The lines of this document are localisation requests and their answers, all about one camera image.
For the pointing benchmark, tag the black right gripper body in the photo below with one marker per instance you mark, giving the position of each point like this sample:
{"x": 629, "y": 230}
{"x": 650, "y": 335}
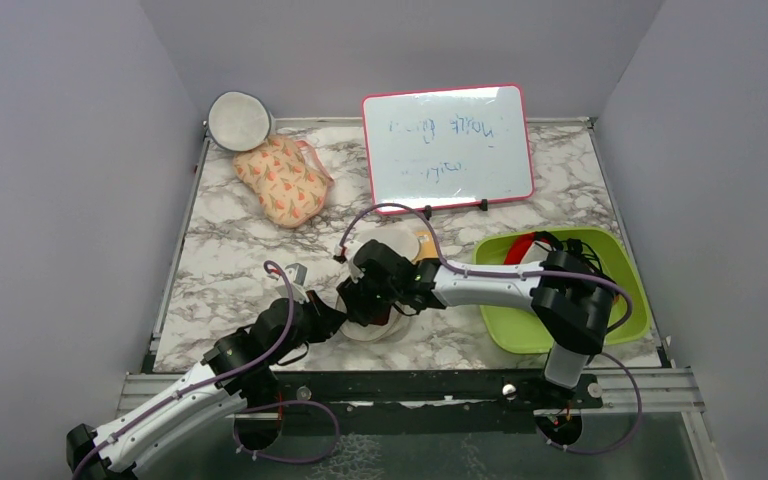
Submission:
{"x": 367, "y": 299}

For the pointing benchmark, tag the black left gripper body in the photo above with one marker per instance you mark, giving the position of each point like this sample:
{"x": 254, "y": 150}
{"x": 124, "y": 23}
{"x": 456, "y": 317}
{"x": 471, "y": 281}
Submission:
{"x": 314, "y": 327}

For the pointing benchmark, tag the white bra with black straps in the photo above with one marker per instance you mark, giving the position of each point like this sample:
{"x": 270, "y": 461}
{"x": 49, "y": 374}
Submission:
{"x": 539, "y": 251}

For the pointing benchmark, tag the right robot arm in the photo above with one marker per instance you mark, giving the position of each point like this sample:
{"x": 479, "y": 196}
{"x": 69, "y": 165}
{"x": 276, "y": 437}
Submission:
{"x": 573, "y": 305}

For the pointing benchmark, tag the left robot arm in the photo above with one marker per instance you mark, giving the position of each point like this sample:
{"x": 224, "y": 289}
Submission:
{"x": 234, "y": 375}

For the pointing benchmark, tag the peach floral bra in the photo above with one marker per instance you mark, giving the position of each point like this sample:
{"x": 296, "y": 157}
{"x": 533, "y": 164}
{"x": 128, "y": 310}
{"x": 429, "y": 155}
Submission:
{"x": 288, "y": 178}

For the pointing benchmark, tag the red and black bra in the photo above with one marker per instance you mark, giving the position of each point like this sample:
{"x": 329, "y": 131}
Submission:
{"x": 573, "y": 246}

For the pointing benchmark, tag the grey rimmed mesh laundry bag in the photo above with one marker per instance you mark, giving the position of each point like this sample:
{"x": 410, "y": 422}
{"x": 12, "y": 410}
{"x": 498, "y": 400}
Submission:
{"x": 239, "y": 122}

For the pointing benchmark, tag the green plastic tray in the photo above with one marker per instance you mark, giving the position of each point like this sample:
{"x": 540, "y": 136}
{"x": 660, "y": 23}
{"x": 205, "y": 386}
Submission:
{"x": 521, "y": 332}

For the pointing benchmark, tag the pink framed whiteboard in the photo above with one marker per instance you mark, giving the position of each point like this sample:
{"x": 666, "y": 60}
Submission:
{"x": 447, "y": 148}

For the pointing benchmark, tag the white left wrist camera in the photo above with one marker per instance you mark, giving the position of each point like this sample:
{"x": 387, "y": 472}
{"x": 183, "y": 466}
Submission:
{"x": 297, "y": 273}

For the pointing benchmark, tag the black mounting rail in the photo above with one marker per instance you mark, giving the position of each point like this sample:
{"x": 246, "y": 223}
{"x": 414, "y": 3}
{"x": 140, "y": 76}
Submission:
{"x": 416, "y": 402}

